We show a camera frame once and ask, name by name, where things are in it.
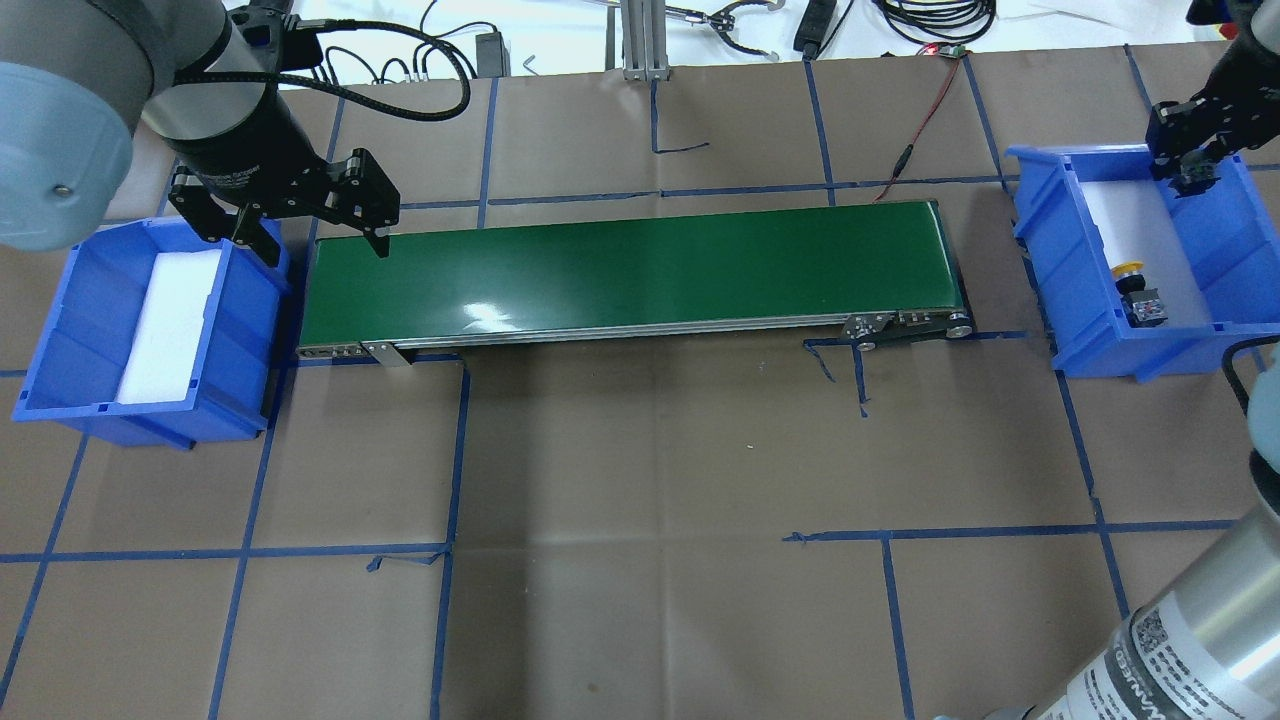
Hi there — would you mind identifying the aluminium frame post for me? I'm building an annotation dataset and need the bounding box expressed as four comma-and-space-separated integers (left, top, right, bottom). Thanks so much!
618, 0, 671, 82

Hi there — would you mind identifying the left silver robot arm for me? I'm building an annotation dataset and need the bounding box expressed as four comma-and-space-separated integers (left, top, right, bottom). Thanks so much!
3, 1, 401, 265

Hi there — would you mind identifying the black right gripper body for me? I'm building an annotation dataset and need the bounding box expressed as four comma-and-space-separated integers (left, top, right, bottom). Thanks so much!
1146, 63, 1279, 181

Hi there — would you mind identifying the blue right plastic bin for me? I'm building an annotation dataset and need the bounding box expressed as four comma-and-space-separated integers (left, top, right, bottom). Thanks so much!
1007, 145, 1279, 382

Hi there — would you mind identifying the red black wire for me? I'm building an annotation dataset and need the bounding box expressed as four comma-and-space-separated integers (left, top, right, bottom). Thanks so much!
874, 44, 969, 205

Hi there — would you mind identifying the blue plastic bin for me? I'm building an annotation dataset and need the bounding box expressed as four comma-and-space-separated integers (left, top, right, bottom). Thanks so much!
12, 217, 291, 450
1007, 145, 1279, 382

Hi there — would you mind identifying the white foam pad right bin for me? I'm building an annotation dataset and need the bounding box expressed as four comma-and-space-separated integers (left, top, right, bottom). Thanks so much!
1082, 179, 1211, 327

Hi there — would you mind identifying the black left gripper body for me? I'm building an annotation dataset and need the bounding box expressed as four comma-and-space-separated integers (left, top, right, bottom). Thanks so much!
168, 149, 401, 243

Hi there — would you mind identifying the black power adapter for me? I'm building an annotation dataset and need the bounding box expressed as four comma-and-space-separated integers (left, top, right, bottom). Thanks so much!
474, 29, 511, 78

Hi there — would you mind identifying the green conveyor belt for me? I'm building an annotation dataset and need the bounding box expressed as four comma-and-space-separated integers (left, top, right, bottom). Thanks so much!
297, 201, 977, 364

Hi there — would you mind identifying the blue left plastic bin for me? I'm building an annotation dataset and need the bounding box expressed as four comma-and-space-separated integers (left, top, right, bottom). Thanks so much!
12, 217, 291, 450

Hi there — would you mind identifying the red push button switch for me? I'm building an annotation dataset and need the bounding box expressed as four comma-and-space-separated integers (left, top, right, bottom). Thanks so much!
1170, 160, 1219, 199

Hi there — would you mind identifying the white foam pad bin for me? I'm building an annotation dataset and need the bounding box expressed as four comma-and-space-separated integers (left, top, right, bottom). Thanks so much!
1082, 179, 1211, 327
115, 250, 221, 405

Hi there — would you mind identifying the yellow push button switch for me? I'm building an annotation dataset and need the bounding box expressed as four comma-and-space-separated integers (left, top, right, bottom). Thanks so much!
1110, 261, 1169, 328

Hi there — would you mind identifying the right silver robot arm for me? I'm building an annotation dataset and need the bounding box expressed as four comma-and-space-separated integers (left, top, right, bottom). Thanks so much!
993, 1, 1277, 719

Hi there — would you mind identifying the white foam pad left bin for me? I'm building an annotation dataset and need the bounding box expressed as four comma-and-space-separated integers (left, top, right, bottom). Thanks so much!
115, 250, 221, 405

